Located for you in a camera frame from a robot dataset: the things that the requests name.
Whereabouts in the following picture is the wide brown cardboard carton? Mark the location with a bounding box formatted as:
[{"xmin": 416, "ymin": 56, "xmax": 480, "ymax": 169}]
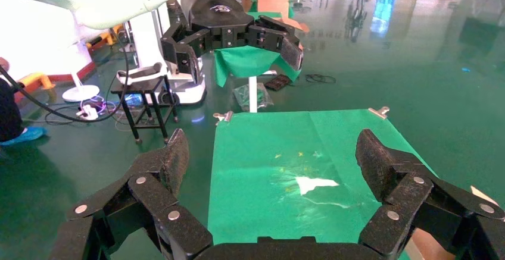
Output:
[{"xmin": 257, "ymin": 0, "xmax": 291, "ymax": 15}]

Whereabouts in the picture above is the thick black hose cable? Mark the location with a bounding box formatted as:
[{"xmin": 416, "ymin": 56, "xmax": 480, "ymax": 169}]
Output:
[{"xmin": 0, "ymin": 33, "xmax": 133, "ymax": 124}]

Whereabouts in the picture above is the coiled black floor cable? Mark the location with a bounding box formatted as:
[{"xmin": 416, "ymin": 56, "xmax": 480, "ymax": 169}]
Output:
[{"xmin": 304, "ymin": 73, "xmax": 337, "ymax": 85}]

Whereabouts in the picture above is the white round-base floor stand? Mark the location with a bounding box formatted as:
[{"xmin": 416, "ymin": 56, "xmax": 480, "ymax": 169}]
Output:
[{"xmin": 62, "ymin": 11, "xmax": 101, "ymax": 104}]

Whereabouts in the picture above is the silver binder clip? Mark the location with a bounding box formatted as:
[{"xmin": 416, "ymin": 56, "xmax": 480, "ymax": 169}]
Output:
[
  {"xmin": 367, "ymin": 106, "xmax": 391, "ymax": 120},
  {"xmin": 213, "ymin": 110, "xmax": 234, "ymax": 126}
]

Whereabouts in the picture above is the white power strip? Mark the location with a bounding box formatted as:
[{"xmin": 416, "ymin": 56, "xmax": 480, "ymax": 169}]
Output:
[{"xmin": 76, "ymin": 104, "xmax": 99, "ymax": 122}]

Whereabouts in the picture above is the white table leg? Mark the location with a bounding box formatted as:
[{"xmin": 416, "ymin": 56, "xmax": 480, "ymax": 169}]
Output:
[{"xmin": 248, "ymin": 76, "xmax": 258, "ymax": 113}]

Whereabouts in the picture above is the clear plastic bag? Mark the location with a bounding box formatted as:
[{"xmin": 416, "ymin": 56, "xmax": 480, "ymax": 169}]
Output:
[{"xmin": 232, "ymin": 83, "xmax": 274, "ymax": 112}]

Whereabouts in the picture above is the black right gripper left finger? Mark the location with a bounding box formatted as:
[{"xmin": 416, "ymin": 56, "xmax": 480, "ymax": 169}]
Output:
[{"xmin": 65, "ymin": 128, "xmax": 214, "ymax": 260}]

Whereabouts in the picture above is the green tablecloth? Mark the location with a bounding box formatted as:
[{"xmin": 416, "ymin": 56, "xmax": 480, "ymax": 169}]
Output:
[{"xmin": 207, "ymin": 109, "xmax": 439, "ymax": 260}]

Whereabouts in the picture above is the open brown cardboard box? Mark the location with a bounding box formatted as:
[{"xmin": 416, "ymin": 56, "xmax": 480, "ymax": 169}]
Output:
[{"xmin": 276, "ymin": 15, "xmax": 311, "ymax": 35}]

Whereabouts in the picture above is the black metal stool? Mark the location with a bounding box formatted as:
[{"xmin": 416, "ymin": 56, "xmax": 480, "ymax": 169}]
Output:
[{"xmin": 110, "ymin": 74, "xmax": 179, "ymax": 145}]

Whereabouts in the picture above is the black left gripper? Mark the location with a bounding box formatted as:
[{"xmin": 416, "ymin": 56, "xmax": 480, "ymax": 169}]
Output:
[{"xmin": 160, "ymin": 0, "xmax": 306, "ymax": 86}]

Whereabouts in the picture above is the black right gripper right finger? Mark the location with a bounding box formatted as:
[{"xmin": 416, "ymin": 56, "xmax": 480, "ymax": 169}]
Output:
[{"xmin": 355, "ymin": 129, "xmax": 505, "ymax": 258}]

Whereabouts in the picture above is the orange yellow floor guard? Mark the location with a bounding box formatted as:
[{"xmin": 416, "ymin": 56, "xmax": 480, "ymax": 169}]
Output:
[
  {"xmin": 86, "ymin": 24, "xmax": 124, "ymax": 50},
  {"xmin": 17, "ymin": 73, "xmax": 56, "ymax": 102}
]

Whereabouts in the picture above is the person with blue shoe cover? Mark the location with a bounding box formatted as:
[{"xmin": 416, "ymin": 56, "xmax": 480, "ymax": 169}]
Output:
[{"xmin": 0, "ymin": 56, "xmax": 48, "ymax": 148}]

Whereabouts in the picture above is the white wheeled robot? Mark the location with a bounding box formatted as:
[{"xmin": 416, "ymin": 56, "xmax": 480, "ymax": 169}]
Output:
[{"xmin": 130, "ymin": 10, "xmax": 207, "ymax": 106}]

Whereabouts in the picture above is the black ribbed mat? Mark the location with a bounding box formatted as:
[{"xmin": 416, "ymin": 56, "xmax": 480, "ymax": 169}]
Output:
[{"xmin": 263, "ymin": 74, "xmax": 294, "ymax": 92}]

